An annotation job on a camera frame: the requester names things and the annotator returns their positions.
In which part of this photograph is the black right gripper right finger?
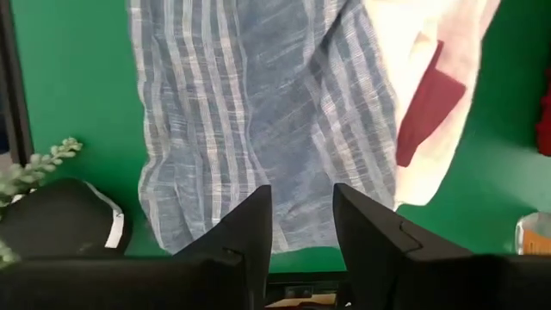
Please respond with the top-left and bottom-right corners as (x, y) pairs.
(332, 183), (551, 310)

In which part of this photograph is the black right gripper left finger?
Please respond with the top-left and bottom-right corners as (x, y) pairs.
(0, 184), (274, 310)

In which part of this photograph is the maroon garment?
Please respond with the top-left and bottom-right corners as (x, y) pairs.
(395, 40), (468, 169)

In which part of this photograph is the blue patterned garment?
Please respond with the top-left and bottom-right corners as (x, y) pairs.
(127, 0), (398, 256)

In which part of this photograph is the white button shirt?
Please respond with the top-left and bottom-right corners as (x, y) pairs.
(393, 0), (504, 208)

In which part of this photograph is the white t-shirt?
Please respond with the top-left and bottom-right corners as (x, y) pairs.
(362, 0), (453, 130)

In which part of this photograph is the red plastic laundry bin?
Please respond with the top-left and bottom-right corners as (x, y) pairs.
(535, 67), (551, 158)

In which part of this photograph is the succulent plant in dark pot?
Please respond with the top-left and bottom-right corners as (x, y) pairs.
(0, 136), (133, 270)

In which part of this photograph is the orange label pump bottle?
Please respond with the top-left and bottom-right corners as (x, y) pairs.
(514, 210), (551, 257)

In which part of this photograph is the black aluminium rig frame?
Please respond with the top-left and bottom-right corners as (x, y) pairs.
(0, 0), (35, 167)

